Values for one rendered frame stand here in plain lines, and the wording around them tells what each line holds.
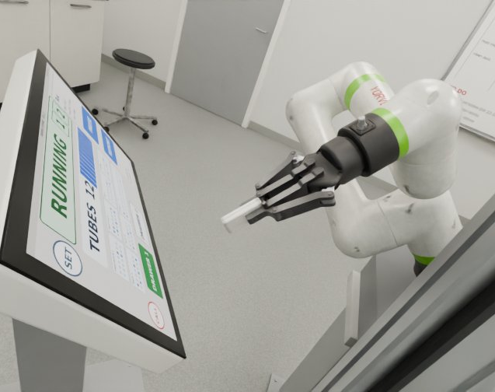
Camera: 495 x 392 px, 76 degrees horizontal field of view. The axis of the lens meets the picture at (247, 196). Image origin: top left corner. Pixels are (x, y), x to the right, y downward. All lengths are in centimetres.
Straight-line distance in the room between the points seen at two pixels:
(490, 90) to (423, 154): 330
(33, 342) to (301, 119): 81
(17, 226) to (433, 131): 55
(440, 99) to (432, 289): 37
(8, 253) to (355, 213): 71
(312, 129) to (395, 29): 281
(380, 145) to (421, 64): 322
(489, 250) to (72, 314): 34
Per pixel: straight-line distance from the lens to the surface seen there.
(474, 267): 24
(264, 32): 370
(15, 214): 35
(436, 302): 26
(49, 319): 37
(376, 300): 96
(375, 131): 54
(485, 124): 397
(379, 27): 368
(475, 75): 383
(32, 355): 79
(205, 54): 399
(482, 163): 413
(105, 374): 153
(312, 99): 98
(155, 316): 49
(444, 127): 59
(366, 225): 83
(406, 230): 84
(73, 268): 37
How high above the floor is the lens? 142
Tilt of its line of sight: 32 degrees down
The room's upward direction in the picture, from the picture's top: 22 degrees clockwise
